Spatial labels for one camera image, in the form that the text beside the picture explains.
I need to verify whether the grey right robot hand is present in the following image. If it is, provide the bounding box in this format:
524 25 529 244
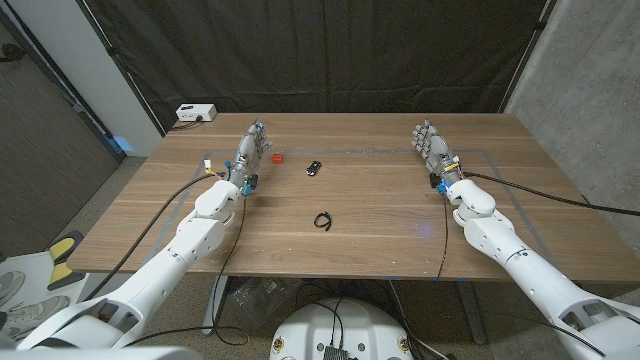
411 118 464 196

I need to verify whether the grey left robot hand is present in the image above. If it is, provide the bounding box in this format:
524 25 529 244
227 119 274 197

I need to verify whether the white power strip box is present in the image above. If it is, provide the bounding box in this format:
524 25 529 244
175 103 218 123

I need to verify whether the black backdrop curtain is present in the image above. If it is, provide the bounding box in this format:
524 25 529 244
82 0 556 132

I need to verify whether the black backdrop stand pole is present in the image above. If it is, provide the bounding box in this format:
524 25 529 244
74 0 167 137
498 0 559 114

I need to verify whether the clear plastic bag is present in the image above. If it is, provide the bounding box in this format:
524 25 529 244
230 277 301 326

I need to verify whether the white table leg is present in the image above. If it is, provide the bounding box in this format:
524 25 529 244
201 275 231 336

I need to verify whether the grey table leg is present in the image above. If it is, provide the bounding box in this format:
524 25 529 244
454 280 489 346

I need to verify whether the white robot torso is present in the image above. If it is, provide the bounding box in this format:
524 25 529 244
269 298 415 360

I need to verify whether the yellow and black floor tool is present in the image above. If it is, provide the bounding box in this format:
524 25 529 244
46 229 87 292

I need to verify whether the white floor board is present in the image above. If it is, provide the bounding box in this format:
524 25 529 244
0 251 134 346

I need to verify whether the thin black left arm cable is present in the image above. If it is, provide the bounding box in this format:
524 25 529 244
122 194 251 348

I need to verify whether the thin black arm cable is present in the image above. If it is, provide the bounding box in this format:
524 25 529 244
122 194 251 348
435 195 450 284

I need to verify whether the black power strip cable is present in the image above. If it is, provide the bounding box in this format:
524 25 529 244
170 115 204 131

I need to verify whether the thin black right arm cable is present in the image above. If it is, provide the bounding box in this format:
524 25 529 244
435 195 450 284

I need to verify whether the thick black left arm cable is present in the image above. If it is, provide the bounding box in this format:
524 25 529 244
82 171 221 303

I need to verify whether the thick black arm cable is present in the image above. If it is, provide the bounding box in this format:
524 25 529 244
462 171 640 218
82 171 221 303

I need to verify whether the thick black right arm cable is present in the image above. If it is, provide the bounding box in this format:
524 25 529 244
462 171 640 218

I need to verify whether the black torso cable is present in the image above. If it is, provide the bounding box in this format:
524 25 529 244
312 298 347 349

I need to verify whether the black door handle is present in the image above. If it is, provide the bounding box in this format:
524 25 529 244
0 43 25 64

